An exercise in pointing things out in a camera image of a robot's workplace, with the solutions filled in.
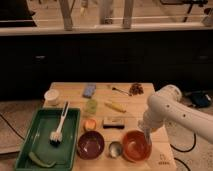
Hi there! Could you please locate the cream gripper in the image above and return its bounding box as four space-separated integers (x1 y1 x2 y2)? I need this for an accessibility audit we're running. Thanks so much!
138 120 160 133

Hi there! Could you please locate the light blue towel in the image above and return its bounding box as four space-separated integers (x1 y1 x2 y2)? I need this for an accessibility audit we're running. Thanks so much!
144 130 152 146

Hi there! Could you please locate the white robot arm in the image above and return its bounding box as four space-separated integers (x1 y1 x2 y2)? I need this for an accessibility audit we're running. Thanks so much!
138 85 213 144

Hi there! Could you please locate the red bowl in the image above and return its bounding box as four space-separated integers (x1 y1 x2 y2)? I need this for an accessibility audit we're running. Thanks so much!
122 130 152 163

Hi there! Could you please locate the purple bowl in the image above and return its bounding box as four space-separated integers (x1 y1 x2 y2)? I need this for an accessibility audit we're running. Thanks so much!
77 131 105 160

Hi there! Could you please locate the brown grape bunch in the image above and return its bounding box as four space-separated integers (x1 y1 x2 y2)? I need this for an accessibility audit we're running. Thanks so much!
129 83 143 95

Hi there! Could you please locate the black and tan block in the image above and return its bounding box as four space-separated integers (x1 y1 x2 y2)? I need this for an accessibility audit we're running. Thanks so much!
103 117 125 129

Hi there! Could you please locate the small metal cup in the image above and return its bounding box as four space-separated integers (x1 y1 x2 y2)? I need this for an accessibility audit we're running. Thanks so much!
109 141 123 158

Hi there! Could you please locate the metal spoon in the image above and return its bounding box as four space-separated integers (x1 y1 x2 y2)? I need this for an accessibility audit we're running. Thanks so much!
111 87 132 96

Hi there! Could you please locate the dark blue floor device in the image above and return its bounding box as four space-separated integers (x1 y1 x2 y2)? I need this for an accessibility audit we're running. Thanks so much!
190 92 212 108

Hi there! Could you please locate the small orange cup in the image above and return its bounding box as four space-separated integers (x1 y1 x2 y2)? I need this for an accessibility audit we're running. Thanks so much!
84 119 96 131

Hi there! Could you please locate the green translucent cup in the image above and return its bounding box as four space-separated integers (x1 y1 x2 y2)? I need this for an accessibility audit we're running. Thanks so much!
85 99 98 114

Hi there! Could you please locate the blue sponge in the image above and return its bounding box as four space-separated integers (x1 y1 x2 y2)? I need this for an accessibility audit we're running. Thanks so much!
83 84 96 98

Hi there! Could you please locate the white dish brush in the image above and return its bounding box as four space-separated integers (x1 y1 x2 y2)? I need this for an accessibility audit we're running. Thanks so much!
50 102 69 146

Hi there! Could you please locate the white round container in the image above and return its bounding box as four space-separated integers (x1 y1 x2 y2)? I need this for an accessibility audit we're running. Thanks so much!
44 89 59 106

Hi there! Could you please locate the green plastic tray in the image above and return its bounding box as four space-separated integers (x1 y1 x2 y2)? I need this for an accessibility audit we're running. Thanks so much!
14 108 80 171

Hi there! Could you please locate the green chili pepper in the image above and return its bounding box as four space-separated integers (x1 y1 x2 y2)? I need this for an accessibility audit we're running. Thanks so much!
28 152 55 168

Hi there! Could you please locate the black cable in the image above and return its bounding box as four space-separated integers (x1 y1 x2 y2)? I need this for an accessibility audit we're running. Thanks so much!
170 133 198 154

